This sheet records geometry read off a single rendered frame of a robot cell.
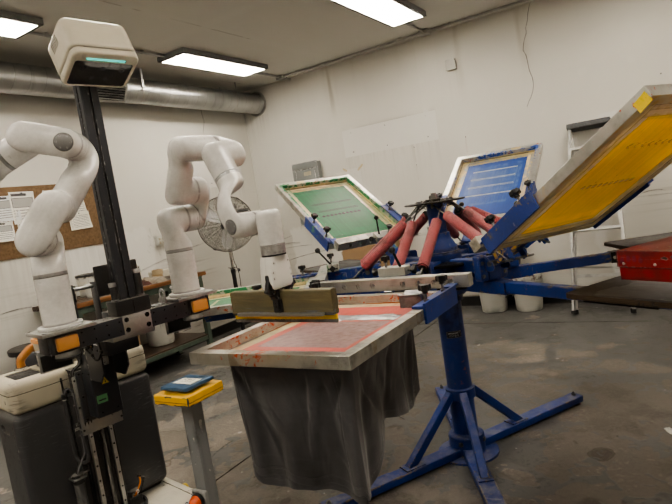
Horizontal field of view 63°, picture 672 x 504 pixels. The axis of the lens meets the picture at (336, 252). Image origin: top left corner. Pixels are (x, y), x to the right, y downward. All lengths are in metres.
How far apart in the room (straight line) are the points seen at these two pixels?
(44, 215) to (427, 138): 5.09
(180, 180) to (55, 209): 0.43
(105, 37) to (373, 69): 5.03
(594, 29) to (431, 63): 1.61
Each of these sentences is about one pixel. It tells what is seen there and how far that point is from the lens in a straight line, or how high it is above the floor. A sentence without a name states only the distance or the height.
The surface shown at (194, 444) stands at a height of 0.80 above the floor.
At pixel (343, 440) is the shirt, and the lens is 1.67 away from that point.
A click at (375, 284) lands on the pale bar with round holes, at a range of 2.28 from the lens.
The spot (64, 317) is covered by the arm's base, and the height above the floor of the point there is 1.17.
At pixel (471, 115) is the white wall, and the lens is 6.19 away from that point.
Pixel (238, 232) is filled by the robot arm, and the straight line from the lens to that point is 1.64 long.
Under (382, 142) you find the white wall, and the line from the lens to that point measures 6.57.
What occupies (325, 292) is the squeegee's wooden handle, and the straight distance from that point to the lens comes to 1.56.
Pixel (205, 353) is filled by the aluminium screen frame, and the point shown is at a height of 0.99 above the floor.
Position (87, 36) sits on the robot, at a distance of 1.87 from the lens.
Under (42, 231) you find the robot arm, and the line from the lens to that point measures 1.73.
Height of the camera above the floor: 1.38
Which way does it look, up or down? 5 degrees down
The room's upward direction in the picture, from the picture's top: 9 degrees counter-clockwise
